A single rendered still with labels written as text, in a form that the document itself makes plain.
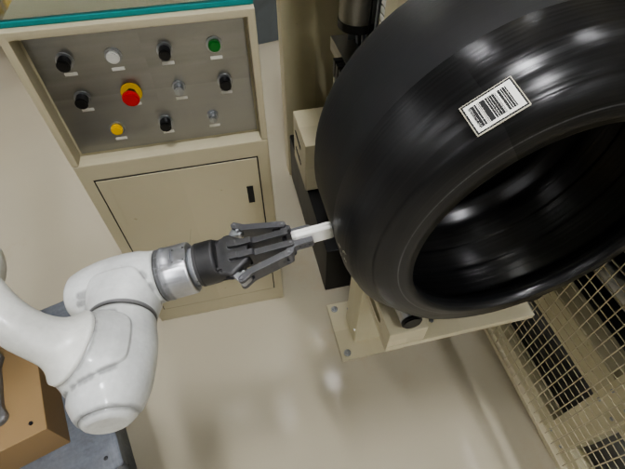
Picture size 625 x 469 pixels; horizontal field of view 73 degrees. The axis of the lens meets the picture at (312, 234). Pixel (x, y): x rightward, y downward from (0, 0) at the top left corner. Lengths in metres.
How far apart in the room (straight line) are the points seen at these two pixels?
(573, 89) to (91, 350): 0.64
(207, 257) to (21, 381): 0.62
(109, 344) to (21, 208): 2.20
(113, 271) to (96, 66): 0.63
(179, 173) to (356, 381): 1.06
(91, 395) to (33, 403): 0.53
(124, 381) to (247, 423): 1.18
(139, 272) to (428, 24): 0.55
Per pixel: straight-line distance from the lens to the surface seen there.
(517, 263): 1.02
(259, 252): 0.71
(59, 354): 0.63
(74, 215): 2.60
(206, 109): 1.27
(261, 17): 3.72
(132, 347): 0.64
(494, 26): 0.58
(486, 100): 0.51
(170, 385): 1.88
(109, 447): 1.16
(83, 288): 0.76
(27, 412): 1.14
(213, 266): 0.70
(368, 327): 1.77
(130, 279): 0.71
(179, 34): 1.17
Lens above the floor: 1.69
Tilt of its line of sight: 51 degrees down
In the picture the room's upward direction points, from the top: straight up
